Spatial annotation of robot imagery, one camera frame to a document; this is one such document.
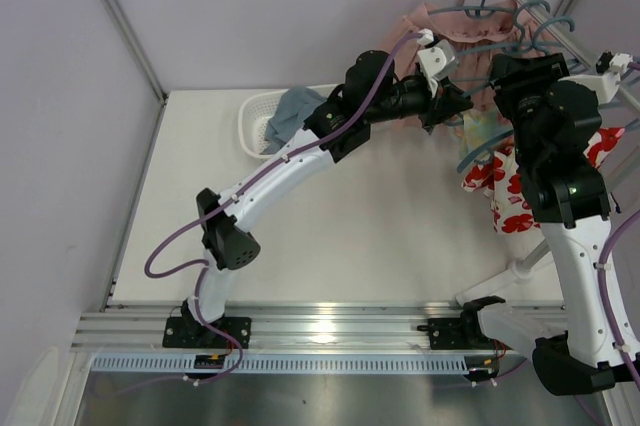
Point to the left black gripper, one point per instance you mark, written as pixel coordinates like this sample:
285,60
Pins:
439,104

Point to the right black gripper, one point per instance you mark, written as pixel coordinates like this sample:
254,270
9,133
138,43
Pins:
528,69

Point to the pastel floral skirt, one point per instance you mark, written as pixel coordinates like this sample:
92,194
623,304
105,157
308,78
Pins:
478,135

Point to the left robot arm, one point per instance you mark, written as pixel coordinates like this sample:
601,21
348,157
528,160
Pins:
369,94

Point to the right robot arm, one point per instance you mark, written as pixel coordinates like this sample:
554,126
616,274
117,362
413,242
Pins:
598,349

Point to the teal hanger with pink skirt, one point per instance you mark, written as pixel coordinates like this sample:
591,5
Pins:
475,12

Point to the red poppy skirt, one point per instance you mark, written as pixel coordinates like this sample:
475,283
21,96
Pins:
496,177

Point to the blue grey cloth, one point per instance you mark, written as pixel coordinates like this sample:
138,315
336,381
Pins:
294,107

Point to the white plastic basket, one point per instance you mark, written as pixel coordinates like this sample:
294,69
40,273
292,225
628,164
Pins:
253,117

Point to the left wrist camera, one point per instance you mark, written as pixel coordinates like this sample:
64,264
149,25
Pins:
436,57

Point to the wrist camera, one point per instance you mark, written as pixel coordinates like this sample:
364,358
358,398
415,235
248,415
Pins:
610,71
436,57

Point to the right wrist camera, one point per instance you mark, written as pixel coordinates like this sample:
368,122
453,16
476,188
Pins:
610,71

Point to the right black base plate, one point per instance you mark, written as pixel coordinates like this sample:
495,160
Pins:
450,333

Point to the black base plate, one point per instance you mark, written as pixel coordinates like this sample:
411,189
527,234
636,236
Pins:
450,333
186,333

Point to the aluminium mounting rail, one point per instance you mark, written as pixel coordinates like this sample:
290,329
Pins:
326,327

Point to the white slotted cable duct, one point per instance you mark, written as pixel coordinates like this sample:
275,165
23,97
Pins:
191,363

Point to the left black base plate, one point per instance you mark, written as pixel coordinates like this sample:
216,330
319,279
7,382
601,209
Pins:
186,333

